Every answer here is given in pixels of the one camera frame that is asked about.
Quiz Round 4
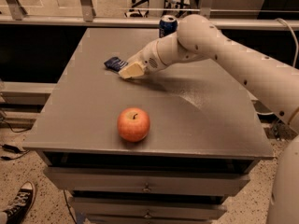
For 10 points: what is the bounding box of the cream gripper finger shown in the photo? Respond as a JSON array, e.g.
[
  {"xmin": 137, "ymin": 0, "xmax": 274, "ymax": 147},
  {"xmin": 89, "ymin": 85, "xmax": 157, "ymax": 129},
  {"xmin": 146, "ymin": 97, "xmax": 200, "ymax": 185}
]
[{"xmin": 119, "ymin": 62, "xmax": 145, "ymax": 79}]

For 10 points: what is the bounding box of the blue soda can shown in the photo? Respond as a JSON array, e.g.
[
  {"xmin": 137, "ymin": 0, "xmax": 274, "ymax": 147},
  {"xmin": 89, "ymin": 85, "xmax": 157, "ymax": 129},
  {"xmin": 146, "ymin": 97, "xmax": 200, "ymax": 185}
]
[{"xmin": 159, "ymin": 15, "xmax": 178, "ymax": 38}]

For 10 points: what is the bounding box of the grey drawer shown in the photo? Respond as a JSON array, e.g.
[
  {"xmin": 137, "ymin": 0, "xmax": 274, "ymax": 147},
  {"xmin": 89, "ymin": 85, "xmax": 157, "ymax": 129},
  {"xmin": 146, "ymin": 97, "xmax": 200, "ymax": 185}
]
[
  {"xmin": 69, "ymin": 197, "xmax": 226, "ymax": 220},
  {"xmin": 44, "ymin": 167, "xmax": 249, "ymax": 197}
]

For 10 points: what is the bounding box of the dark blue snack bar wrapper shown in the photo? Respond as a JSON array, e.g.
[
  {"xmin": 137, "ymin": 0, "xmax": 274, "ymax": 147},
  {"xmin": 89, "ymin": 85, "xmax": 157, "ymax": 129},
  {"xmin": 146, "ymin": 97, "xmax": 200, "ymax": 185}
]
[{"xmin": 104, "ymin": 57, "xmax": 128, "ymax": 72}]

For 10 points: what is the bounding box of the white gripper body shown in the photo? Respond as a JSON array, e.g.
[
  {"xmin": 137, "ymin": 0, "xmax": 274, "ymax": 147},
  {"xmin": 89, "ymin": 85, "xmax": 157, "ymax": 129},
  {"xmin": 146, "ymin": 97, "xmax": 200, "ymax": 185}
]
[{"xmin": 128, "ymin": 38, "xmax": 170, "ymax": 75}]

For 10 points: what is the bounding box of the grey drawer cabinet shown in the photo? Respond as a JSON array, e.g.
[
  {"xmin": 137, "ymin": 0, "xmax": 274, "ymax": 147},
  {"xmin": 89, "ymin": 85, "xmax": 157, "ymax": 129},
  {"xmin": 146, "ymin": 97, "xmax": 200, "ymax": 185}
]
[{"xmin": 24, "ymin": 28, "xmax": 273, "ymax": 224}]

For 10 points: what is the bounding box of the red apple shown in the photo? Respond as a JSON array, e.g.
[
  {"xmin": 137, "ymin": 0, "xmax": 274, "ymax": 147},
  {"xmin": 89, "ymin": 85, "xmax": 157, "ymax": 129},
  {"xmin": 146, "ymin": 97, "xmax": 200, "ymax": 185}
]
[{"xmin": 117, "ymin": 107, "xmax": 150, "ymax": 142}]

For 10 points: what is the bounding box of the metal railing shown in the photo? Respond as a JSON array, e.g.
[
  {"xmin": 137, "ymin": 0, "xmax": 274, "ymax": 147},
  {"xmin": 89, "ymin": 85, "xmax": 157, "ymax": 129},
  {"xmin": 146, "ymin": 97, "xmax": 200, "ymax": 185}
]
[{"xmin": 0, "ymin": 0, "xmax": 299, "ymax": 31}]

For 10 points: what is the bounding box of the top grey drawer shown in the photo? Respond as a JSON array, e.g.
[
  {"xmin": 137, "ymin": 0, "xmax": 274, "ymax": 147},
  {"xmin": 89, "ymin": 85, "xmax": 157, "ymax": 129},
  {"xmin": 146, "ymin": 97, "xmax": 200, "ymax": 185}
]
[{"xmin": 44, "ymin": 167, "xmax": 249, "ymax": 197}]

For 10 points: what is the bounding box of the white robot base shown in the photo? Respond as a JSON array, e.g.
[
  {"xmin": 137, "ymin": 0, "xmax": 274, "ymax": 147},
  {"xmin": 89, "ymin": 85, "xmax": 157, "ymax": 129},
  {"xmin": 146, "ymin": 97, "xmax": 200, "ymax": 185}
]
[{"xmin": 266, "ymin": 137, "xmax": 299, "ymax": 224}]

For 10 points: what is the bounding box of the black power adapter with cable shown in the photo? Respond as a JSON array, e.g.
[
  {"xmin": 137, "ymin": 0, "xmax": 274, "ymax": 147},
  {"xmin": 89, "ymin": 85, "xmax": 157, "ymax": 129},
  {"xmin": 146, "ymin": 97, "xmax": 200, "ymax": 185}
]
[{"xmin": 0, "ymin": 144, "xmax": 29, "ymax": 161}]

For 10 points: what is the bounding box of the middle grey drawer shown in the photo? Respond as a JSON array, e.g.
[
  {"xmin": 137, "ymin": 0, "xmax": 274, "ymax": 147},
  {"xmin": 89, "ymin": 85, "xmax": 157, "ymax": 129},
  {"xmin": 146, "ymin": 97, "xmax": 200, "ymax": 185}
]
[{"xmin": 69, "ymin": 197, "xmax": 226, "ymax": 220}]

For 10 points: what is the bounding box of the black and white sneaker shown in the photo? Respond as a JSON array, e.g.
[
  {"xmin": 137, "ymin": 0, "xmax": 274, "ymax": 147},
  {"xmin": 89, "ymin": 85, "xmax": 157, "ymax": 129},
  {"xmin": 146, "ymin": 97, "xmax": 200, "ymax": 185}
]
[{"xmin": 0, "ymin": 181, "xmax": 36, "ymax": 224}]

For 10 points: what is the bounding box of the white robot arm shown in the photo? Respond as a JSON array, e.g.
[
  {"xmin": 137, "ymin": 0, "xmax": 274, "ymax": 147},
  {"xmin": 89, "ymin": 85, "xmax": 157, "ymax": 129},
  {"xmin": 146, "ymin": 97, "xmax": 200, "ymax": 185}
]
[{"xmin": 120, "ymin": 14, "xmax": 299, "ymax": 133}]

